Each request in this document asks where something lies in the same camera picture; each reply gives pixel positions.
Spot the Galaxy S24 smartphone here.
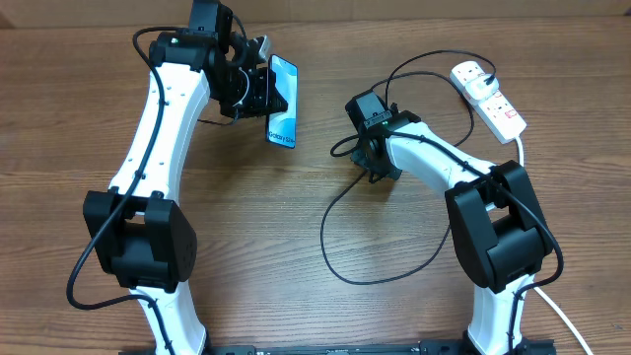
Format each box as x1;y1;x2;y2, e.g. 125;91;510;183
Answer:
266;54;299;149

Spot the white USB charger plug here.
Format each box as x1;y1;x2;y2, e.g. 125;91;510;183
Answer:
464;75;500;105

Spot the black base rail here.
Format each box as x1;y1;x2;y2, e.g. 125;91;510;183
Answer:
118;339;557;355

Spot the black USB charging cable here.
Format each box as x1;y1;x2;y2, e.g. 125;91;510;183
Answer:
319;49;498;287

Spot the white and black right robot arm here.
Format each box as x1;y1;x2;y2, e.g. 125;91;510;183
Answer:
345;91;561;354

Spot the white power strip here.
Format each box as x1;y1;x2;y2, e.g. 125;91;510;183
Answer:
450;61;526;144

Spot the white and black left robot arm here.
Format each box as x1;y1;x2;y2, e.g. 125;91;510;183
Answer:
83;1;299;354

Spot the white power strip cord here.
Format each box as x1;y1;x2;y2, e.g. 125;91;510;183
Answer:
514;136;596;355

